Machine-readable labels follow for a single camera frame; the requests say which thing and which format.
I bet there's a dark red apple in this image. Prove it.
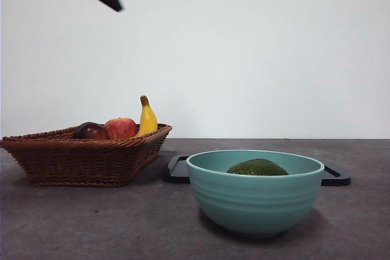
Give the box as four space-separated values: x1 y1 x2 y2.
71 121 109 141

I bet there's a brown woven wicker basket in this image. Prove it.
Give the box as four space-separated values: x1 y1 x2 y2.
0 122 173 188

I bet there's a black rectangular tray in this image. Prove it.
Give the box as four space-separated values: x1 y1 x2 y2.
162 154 351 187

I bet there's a teal ribbed bowl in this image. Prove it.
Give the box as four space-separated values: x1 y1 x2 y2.
185 149 325 239

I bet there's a red yellow apple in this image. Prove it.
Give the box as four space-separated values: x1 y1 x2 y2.
104 116 138 141

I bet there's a green avocado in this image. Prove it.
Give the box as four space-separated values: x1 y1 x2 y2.
225 158 289 177

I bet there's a yellow banana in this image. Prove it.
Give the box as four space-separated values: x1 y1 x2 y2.
135 94 158 138

